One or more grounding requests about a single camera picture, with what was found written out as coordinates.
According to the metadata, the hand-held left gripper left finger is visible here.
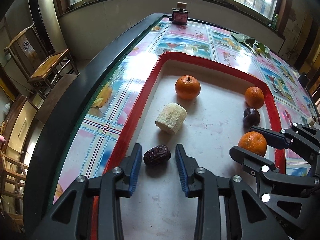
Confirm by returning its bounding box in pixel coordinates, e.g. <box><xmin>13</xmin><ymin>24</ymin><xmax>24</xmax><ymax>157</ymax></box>
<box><xmin>37</xmin><ymin>143</ymin><xmax>143</xmax><ymax>240</ymax></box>

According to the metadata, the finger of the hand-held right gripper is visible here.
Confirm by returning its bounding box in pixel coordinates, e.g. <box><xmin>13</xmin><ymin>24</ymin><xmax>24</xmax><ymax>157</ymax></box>
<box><xmin>248</xmin><ymin>122</ymin><xmax>320</xmax><ymax>163</ymax></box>
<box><xmin>229</xmin><ymin>146</ymin><xmax>320</xmax><ymax>188</ymax></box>

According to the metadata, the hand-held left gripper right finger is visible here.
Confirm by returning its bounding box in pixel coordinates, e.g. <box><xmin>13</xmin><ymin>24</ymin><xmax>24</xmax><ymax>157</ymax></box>
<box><xmin>175</xmin><ymin>143</ymin><xmax>285</xmax><ymax>240</ymax></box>

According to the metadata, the orange mandarin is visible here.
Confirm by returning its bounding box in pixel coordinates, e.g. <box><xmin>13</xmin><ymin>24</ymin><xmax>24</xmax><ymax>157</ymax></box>
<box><xmin>175</xmin><ymin>75</ymin><xmax>201</xmax><ymax>100</ymax></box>
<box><xmin>244</xmin><ymin>86</ymin><xmax>265</xmax><ymax>110</ymax></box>
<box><xmin>237</xmin><ymin>131</ymin><xmax>267</xmax><ymax>157</ymax></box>

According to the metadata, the dark red date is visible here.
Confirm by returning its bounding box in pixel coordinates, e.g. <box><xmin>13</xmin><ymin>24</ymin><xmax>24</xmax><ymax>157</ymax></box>
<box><xmin>143</xmin><ymin>144</ymin><xmax>172</xmax><ymax>166</ymax></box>

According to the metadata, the red rimmed white tray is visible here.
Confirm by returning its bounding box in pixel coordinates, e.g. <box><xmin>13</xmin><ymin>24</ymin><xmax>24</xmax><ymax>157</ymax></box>
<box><xmin>90</xmin><ymin>51</ymin><xmax>287</xmax><ymax>240</ymax></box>

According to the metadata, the dark purple plum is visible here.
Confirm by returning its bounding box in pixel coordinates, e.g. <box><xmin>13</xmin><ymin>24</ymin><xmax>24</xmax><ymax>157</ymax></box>
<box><xmin>243</xmin><ymin>107</ymin><xmax>261</xmax><ymax>128</ymax></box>

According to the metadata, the printed plastic tablecloth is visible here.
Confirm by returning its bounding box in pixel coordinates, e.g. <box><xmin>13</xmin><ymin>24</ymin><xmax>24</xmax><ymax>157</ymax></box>
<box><xmin>52</xmin><ymin>15</ymin><xmax>320</xmax><ymax>205</ymax></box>

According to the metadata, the loofah sponge piece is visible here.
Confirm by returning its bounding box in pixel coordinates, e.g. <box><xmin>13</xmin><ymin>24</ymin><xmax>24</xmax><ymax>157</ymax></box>
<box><xmin>155</xmin><ymin>102</ymin><xmax>188</xmax><ymax>132</ymax></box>

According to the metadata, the black box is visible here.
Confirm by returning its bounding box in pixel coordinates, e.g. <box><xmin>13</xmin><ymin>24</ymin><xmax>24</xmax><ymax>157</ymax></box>
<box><xmin>297</xmin><ymin>72</ymin><xmax>310</xmax><ymax>87</ymax></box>

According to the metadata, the black rimmed table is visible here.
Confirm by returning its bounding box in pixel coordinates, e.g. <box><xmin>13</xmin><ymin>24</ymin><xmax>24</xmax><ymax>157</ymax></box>
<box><xmin>22</xmin><ymin>12</ymin><xmax>320</xmax><ymax>240</ymax></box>

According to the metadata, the green leafy twig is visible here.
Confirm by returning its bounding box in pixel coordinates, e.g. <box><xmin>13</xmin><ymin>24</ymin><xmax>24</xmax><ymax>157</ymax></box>
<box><xmin>230</xmin><ymin>31</ymin><xmax>271</xmax><ymax>59</ymax></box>

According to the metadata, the light wooden chair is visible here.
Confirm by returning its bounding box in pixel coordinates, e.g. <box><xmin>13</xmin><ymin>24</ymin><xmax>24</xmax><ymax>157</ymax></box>
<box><xmin>0</xmin><ymin>152</ymin><xmax>30</xmax><ymax>230</ymax></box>

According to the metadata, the wooden cabinet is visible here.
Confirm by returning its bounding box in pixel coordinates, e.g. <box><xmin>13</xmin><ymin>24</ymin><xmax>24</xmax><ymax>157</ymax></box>
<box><xmin>0</xmin><ymin>95</ymin><xmax>39</xmax><ymax>155</ymax></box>

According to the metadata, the wooden armchair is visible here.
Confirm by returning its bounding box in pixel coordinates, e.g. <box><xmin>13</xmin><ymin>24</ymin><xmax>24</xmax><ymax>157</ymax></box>
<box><xmin>4</xmin><ymin>22</ymin><xmax>79</xmax><ymax>99</ymax></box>

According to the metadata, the small dark red bottle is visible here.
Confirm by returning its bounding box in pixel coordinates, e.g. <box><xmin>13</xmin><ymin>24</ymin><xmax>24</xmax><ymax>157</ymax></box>
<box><xmin>171</xmin><ymin>2</ymin><xmax>190</xmax><ymax>26</ymax></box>

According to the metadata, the hanging black cable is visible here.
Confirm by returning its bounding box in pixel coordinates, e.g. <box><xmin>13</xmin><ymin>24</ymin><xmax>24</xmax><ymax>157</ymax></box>
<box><xmin>280</xmin><ymin>39</ymin><xmax>300</xmax><ymax>60</ymax></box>

